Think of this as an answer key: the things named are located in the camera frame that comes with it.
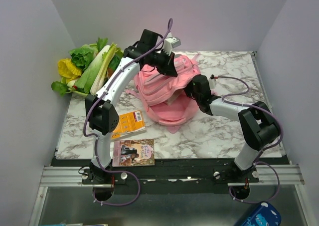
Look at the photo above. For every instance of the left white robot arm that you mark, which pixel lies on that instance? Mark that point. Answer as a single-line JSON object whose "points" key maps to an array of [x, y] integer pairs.
{"points": [[101, 115]]}

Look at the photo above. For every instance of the pink illustrated storybook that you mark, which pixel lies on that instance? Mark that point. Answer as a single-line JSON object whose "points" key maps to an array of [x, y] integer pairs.
{"points": [[133, 153]]}

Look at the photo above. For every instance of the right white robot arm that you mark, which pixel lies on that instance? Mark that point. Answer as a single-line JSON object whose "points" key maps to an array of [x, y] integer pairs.
{"points": [[260, 128]]}

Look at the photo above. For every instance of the white napa cabbage toy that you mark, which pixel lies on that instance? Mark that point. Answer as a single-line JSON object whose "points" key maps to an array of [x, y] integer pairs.
{"points": [[97, 71]]}

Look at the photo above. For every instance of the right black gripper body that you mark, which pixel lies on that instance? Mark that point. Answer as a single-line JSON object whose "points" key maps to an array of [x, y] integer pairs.
{"points": [[189, 91]]}

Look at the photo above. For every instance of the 78-storey treehouse book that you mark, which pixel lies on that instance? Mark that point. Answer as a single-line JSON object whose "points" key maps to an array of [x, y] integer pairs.
{"points": [[175, 98]]}

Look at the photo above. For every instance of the blue shark pencil case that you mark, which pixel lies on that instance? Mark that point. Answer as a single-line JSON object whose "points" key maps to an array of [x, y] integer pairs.
{"points": [[262, 214]]}

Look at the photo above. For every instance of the orange paperback book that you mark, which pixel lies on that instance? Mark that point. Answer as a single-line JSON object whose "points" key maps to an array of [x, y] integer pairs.
{"points": [[129, 123]]}

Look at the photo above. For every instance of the green vegetable tray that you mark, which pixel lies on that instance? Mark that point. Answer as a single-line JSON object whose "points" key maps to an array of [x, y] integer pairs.
{"points": [[79, 92]]}

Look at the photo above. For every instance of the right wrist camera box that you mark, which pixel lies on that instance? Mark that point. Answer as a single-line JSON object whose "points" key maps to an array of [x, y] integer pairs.
{"points": [[212, 81]]}

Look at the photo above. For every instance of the black mounting base rail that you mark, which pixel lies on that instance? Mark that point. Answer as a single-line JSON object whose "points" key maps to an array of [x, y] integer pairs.
{"points": [[165, 177]]}

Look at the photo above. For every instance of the pink school backpack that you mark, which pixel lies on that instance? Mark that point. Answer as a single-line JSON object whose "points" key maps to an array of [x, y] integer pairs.
{"points": [[153, 89]]}

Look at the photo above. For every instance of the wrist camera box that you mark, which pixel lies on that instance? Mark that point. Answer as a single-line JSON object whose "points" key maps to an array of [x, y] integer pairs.
{"points": [[212, 81], [169, 43]]}

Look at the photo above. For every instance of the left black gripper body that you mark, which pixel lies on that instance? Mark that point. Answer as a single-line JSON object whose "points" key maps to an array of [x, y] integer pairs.
{"points": [[161, 61]]}

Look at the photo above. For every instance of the green lettuce toy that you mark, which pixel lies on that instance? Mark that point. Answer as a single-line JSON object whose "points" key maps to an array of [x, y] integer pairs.
{"points": [[85, 54]]}

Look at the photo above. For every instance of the aluminium frame rail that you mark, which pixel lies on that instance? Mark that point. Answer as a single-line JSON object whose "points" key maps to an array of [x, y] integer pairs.
{"points": [[61, 177]]}

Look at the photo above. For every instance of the yellow flower toy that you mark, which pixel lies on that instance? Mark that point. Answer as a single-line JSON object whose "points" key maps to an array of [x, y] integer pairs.
{"points": [[67, 69]]}

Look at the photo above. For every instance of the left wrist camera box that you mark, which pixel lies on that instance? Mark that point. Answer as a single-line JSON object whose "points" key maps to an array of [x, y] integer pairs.
{"points": [[169, 43]]}

